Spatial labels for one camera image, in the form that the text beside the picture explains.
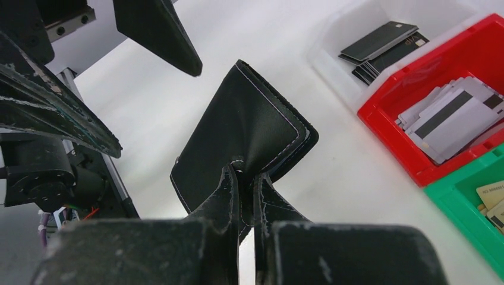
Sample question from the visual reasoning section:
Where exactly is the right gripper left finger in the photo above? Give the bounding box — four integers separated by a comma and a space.
186, 164, 240, 284

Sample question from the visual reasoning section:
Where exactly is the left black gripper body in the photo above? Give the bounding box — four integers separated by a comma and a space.
1, 0, 96, 64

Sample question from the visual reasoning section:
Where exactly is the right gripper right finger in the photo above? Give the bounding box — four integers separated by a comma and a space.
253, 173, 308, 284

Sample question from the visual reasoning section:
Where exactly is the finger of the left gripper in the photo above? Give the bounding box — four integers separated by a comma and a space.
1, 31, 122, 158
113, 0, 203, 77

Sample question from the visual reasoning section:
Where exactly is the black leather card holder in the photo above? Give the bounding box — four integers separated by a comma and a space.
170, 60, 319, 240

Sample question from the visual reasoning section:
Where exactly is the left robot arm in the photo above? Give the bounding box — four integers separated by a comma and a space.
1, 1, 202, 219

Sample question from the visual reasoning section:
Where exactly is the black card stack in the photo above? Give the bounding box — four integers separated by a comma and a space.
338, 21, 429, 86

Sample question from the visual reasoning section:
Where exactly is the white card stack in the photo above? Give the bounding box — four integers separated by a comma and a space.
395, 77, 503, 164

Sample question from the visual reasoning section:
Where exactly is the gold card stack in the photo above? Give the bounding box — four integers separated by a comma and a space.
476, 180, 503, 234

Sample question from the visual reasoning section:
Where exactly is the green plastic bin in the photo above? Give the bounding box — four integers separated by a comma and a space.
424, 144, 503, 279

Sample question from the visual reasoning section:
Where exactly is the clear plastic bin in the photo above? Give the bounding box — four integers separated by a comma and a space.
308, 1, 503, 112

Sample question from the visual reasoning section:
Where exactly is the red plastic bin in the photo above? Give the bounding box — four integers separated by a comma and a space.
357, 14, 503, 187

